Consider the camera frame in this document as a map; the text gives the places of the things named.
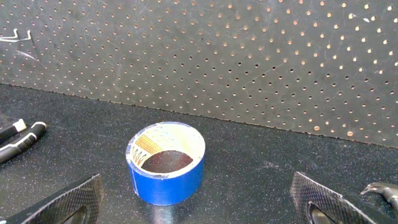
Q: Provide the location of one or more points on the black pegboard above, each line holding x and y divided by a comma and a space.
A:
199, 56

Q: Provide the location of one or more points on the hammer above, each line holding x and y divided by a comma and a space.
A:
382, 189

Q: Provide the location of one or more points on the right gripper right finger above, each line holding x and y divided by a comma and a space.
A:
320, 199

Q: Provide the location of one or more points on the metal hook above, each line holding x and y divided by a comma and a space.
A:
351, 15
15, 39

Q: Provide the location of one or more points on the black and white pliers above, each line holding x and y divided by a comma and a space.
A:
21, 141

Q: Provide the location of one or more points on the roll of blue tape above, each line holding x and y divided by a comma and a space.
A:
168, 189

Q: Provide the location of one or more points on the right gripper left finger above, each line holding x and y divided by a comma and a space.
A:
62, 202

